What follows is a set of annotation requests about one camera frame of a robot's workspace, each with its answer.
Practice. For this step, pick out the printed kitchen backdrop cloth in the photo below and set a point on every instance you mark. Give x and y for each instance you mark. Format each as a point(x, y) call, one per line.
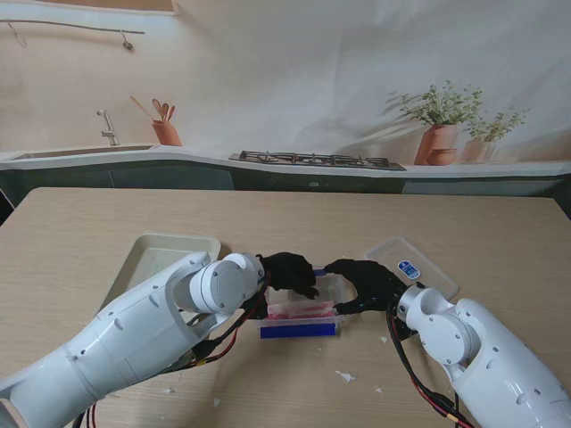
point(285, 67)

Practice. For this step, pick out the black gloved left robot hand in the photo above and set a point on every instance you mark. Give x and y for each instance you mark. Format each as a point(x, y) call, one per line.
point(290, 272)

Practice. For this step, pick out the clear container with blue clips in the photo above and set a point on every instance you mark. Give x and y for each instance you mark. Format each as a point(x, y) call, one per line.
point(294, 331)

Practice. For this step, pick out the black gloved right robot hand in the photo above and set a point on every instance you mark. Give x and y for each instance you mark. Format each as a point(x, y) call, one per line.
point(377, 283)

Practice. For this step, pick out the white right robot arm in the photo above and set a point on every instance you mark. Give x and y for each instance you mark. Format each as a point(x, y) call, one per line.
point(482, 356)

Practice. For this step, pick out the pink bacon slab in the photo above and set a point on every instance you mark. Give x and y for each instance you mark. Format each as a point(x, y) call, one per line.
point(299, 310)

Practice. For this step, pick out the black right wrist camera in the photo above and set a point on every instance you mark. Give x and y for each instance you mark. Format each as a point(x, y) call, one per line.
point(408, 332)

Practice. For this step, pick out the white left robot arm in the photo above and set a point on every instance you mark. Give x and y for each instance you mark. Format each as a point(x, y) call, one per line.
point(147, 334)

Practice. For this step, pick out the clear lid with blue label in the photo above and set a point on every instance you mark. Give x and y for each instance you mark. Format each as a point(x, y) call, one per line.
point(428, 267)

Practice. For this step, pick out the large white paper scrap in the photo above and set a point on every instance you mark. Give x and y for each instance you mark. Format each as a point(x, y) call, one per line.
point(347, 377)

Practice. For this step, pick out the cream rectangular tray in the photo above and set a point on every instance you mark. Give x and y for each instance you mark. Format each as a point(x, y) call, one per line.
point(147, 249)

